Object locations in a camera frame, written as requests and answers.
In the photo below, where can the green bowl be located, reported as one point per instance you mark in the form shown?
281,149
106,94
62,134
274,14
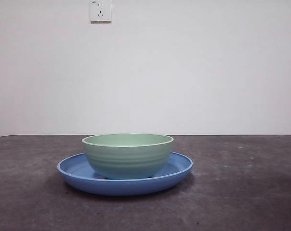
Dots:
128,158

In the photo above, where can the blue plate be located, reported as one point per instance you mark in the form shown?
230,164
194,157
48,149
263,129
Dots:
111,188

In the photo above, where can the white wall socket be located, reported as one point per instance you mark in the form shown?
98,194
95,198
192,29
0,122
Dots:
100,12

